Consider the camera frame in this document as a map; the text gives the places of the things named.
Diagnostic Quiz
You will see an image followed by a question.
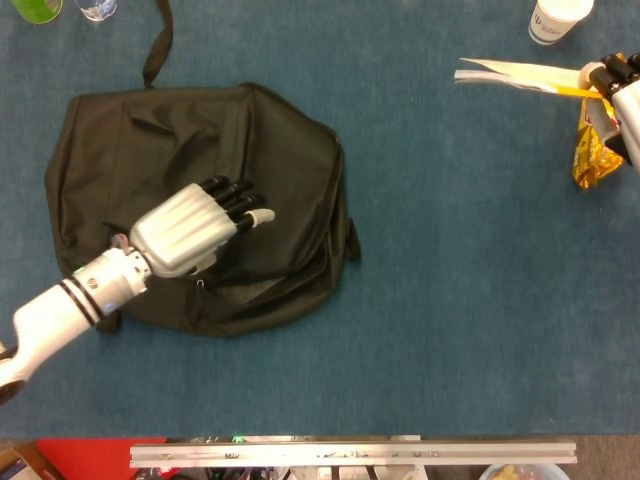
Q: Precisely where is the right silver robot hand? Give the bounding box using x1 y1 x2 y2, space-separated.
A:
579 51 640 174

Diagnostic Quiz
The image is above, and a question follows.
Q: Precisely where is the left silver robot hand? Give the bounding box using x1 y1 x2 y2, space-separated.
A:
128 175 277 279

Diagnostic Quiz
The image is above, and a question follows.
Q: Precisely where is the white and yellow booklet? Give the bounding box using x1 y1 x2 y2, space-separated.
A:
453 57 606 100

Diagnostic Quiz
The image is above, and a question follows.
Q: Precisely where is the black fabric backpack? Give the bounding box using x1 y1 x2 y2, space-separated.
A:
44 0 362 339

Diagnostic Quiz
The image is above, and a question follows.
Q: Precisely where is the yellow snack packet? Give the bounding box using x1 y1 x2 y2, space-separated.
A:
571 97 625 191

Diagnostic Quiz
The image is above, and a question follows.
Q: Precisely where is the white paper cup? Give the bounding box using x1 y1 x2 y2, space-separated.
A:
527 0 596 46

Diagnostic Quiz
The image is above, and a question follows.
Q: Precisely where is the blue felt table cloth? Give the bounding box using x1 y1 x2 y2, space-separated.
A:
0 0 640 441

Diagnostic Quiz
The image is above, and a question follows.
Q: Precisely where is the red box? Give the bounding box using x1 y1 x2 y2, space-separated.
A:
35 437 169 480

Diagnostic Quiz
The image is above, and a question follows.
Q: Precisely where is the brown cardboard box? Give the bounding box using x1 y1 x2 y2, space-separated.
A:
0 442 51 480

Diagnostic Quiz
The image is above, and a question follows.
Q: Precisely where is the round bowl with snacks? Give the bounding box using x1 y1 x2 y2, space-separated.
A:
478 463 571 480

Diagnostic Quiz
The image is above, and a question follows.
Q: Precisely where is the aluminium profile rail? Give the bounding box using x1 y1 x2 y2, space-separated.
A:
129 441 578 469

